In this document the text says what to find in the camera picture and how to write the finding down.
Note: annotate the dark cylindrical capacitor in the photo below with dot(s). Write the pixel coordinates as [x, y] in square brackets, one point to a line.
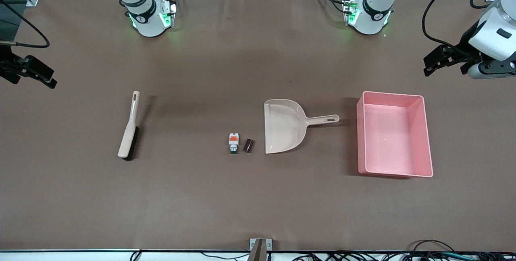
[248, 145]

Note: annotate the brown table cover sheet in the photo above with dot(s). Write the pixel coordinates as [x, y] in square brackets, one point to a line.
[242, 71]

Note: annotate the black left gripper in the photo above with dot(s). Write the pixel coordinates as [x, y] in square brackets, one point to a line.
[462, 50]

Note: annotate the pink plastic bin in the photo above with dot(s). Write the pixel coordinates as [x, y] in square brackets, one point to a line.
[393, 140]

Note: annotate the white orange electrical switch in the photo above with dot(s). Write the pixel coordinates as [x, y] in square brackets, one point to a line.
[234, 140]

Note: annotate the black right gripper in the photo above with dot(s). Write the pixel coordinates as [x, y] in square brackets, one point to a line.
[8, 67]

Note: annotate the beige plastic dustpan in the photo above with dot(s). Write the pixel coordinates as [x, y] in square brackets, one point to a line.
[282, 128]

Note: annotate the green lit base connector plate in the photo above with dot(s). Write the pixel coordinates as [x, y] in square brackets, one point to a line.
[350, 11]
[168, 13]

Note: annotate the metal table edge bracket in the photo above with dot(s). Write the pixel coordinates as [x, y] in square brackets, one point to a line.
[260, 249]

